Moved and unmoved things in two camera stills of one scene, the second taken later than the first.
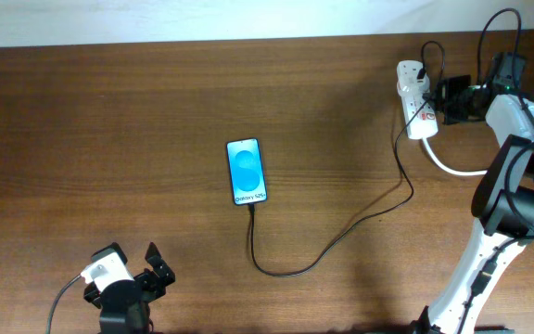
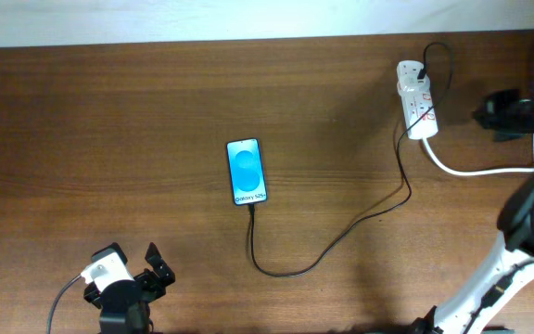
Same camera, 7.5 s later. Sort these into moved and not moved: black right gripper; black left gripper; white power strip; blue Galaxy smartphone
Moved: black right gripper
Not moved: white power strip; blue Galaxy smartphone; black left gripper
